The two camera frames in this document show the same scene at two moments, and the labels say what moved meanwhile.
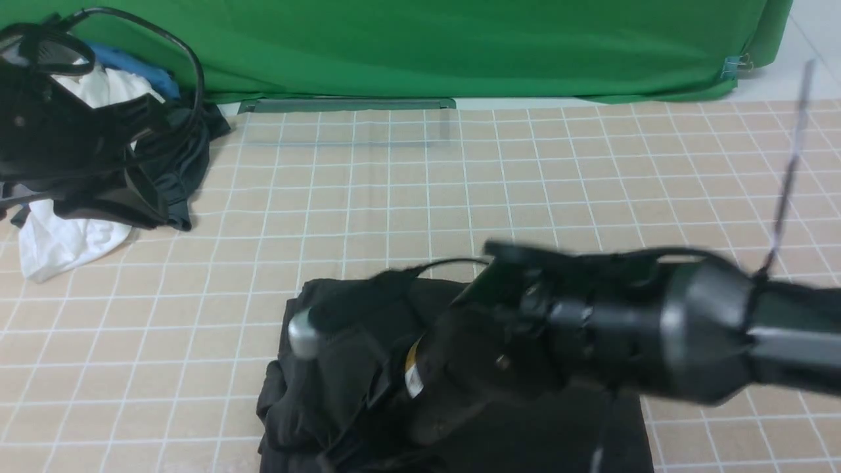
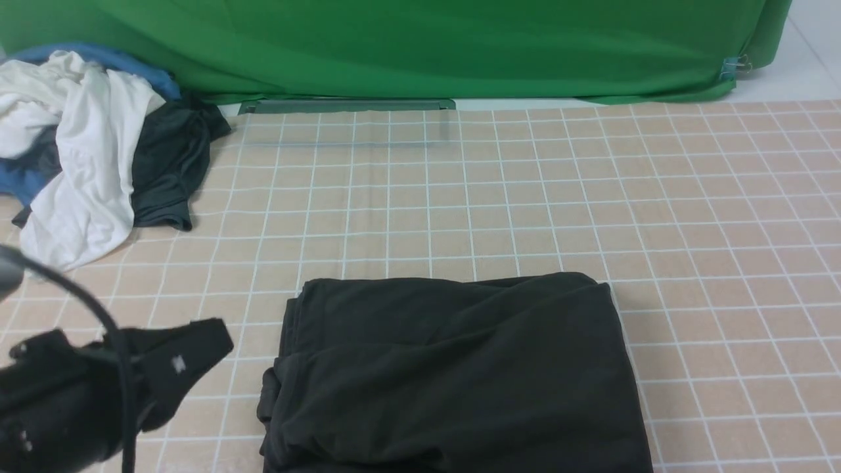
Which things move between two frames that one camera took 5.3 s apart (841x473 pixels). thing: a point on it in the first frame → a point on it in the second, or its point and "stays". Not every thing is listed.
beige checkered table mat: (156, 355) stays
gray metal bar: (340, 105) stays
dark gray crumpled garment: (173, 165) stays
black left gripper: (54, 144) → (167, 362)
